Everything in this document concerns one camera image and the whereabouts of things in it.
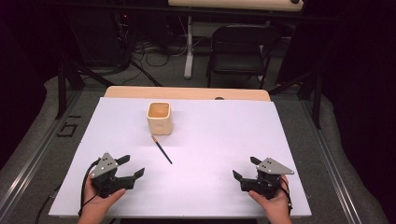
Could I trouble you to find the black folding chair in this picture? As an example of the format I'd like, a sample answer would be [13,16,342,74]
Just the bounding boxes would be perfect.
[205,23,282,90]

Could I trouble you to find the white board sheet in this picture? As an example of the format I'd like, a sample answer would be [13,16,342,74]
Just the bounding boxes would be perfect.
[48,96,313,218]

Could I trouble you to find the aluminium rail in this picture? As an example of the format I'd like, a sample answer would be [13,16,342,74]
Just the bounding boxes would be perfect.
[299,98,364,224]
[0,90,84,220]

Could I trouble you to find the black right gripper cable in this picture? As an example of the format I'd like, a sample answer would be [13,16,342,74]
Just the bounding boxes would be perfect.
[279,177,294,217]

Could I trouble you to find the tangle of floor cables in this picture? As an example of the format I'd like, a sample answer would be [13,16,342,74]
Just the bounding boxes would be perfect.
[113,12,194,88]

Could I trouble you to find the white table leg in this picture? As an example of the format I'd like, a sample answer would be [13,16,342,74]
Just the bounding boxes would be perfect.
[183,15,195,79]

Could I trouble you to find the person's right hand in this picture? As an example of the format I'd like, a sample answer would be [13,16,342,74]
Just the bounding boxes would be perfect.
[247,175,292,219]

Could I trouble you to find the dark thin pencil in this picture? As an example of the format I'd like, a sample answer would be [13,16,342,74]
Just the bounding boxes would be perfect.
[150,135,173,165]

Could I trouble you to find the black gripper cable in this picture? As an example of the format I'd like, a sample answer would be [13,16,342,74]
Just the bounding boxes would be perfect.
[279,177,294,217]
[78,160,101,217]

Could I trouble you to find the cream square cup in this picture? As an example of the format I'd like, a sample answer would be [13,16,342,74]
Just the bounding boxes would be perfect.
[146,101,173,136]

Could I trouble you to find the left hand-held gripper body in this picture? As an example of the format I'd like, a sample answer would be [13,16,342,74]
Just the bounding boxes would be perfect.
[90,152,135,199]

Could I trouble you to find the beige background table top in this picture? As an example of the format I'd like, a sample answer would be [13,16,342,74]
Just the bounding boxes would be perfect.
[167,0,304,13]

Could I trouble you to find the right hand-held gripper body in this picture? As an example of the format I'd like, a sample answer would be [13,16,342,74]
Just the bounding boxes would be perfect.
[240,157,295,200]

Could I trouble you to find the person's left hand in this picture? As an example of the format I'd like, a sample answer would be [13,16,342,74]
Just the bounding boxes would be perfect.
[82,175,127,219]

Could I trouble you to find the light wooden table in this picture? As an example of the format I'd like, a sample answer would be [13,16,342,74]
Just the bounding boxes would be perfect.
[104,86,272,103]

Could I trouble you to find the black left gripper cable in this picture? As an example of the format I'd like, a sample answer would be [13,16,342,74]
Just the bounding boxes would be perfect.
[78,160,101,217]

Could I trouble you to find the black floor cable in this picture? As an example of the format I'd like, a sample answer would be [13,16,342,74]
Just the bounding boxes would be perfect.
[35,182,64,224]

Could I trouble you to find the black metal stand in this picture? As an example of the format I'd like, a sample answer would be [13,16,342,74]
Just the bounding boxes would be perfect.
[269,70,322,131]
[55,57,117,121]

